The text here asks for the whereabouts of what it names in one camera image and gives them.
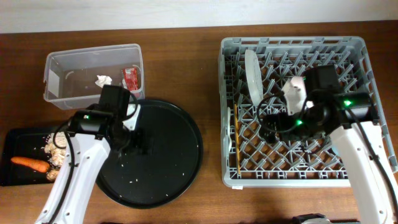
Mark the round black serving tray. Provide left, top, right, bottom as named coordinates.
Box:
left=96, top=100, right=203, bottom=209

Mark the pink shallow bowl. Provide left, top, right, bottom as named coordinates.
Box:
left=290, top=76, right=306, bottom=92

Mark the white plastic fork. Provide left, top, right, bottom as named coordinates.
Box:
left=226, top=107, right=232, bottom=152

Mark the grey plate with rice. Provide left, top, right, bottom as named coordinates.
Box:
left=244, top=49, right=264, bottom=106

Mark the red snack wrapper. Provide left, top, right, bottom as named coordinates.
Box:
left=122, top=67, right=139, bottom=91

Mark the white tissue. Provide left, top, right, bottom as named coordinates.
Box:
left=95, top=75, right=112, bottom=88

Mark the brown walnut shell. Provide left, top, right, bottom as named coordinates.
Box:
left=46, top=169, right=60, bottom=182

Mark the orange carrot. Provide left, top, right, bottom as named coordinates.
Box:
left=11, top=157, right=50, bottom=173

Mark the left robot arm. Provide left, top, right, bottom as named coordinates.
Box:
left=36, top=85, right=141, bottom=223

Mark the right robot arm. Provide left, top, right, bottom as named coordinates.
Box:
left=256, top=65, right=397, bottom=223

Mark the grey dishwasher rack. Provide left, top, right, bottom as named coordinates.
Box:
left=218, top=37, right=397, bottom=189

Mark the rice and shells pile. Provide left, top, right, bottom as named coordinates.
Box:
left=44, top=133, right=68, bottom=167

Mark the clear plastic bin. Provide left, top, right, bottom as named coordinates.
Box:
left=44, top=44, right=145, bottom=110

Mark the black rectangular tray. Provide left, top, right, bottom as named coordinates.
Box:
left=1, top=127, right=61, bottom=187

